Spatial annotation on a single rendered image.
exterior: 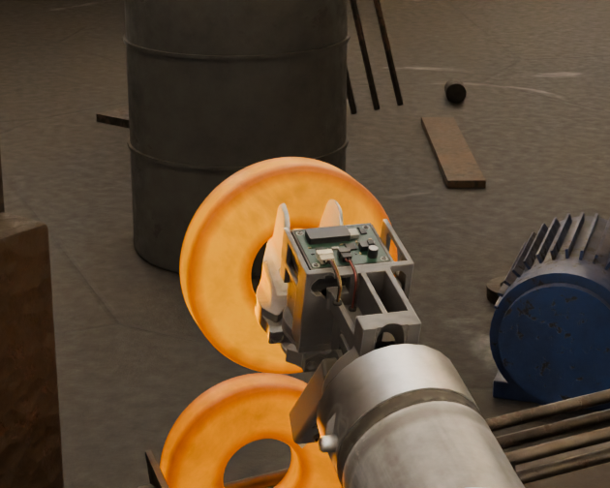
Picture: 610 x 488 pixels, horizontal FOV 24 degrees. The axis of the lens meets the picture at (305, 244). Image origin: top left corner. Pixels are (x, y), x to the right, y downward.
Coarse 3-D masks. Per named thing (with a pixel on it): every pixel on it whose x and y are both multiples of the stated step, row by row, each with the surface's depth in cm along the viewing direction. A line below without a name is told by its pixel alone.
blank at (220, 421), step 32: (224, 384) 112; (256, 384) 111; (288, 384) 112; (192, 416) 111; (224, 416) 111; (256, 416) 111; (288, 416) 112; (192, 448) 111; (224, 448) 111; (192, 480) 111; (288, 480) 117; (320, 480) 115
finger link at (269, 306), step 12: (264, 264) 97; (264, 276) 96; (264, 288) 95; (264, 300) 93; (276, 300) 93; (264, 312) 93; (276, 312) 92; (264, 324) 93; (276, 324) 92; (276, 336) 92
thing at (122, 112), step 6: (120, 108) 532; (126, 108) 532; (96, 114) 525; (102, 114) 523; (108, 114) 523; (114, 114) 523; (120, 114) 523; (126, 114) 523; (102, 120) 523; (108, 120) 521; (114, 120) 519; (120, 120) 517; (126, 120) 516; (120, 126) 518; (126, 126) 516
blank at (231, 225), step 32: (288, 160) 100; (224, 192) 98; (256, 192) 98; (288, 192) 98; (320, 192) 99; (352, 192) 100; (192, 224) 99; (224, 224) 98; (256, 224) 98; (352, 224) 101; (192, 256) 98; (224, 256) 98; (192, 288) 98; (224, 288) 99; (224, 320) 100; (256, 320) 101; (224, 352) 101; (256, 352) 101
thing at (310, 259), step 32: (384, 224) 91; (288, 256) 89; (320, 256) 87; (352, 256) 88; (384, 256) 88; (288, 288) 92; (320, 288) 87; (352, 288) 87; (384, 288) 87; (288, 320) 91; (320, 320) 88; (352, 320) 86; (384, 320) 82; (416, 320) 82; (288, 352) 90; (320, 352) 89; (352, 352) 83
